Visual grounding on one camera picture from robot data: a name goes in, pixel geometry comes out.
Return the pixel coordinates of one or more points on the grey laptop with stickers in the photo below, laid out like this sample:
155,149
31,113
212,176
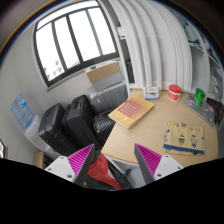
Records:
204,110

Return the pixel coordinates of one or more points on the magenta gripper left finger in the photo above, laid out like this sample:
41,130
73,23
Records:
73,168

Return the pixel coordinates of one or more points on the black framed window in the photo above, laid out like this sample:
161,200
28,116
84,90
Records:
72,38

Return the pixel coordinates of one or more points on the red plastic bag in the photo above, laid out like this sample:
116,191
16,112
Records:
100,171

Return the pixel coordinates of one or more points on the dark ribbed suitcase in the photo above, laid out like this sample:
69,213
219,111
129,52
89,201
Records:
103,126

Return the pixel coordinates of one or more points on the brown cardboard box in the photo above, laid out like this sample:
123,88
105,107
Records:
105,75

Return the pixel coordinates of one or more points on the black hard case middle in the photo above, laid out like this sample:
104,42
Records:
78,121

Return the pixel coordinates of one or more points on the blue water bottle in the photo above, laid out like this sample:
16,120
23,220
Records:
22,112

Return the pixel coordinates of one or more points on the white jar red lid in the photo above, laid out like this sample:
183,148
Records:
174,92

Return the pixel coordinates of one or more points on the yellow and red book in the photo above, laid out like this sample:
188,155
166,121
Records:
131,111

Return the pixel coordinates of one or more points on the small white tissue box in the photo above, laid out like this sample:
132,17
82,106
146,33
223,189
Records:
151,93

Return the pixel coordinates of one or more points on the silver ribbed suitcase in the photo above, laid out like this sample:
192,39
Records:
108,98

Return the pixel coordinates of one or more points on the yellow fish-pattern folded towel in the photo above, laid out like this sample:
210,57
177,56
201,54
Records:
181,138

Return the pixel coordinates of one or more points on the black hard case left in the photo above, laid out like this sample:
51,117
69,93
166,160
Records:
54,134

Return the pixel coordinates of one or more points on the white water dispenser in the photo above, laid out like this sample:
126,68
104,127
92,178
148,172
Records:
32,135

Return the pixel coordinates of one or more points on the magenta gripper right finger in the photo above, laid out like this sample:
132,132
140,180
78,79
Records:
154,166

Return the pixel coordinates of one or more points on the green cup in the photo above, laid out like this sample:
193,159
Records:
199,95

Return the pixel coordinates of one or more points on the black hard case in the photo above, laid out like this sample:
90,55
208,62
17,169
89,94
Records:
54,134
78,121

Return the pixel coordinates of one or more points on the white shelf unit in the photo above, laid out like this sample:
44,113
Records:
207,73

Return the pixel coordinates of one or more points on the white curtain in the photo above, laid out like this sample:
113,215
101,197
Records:
158,47

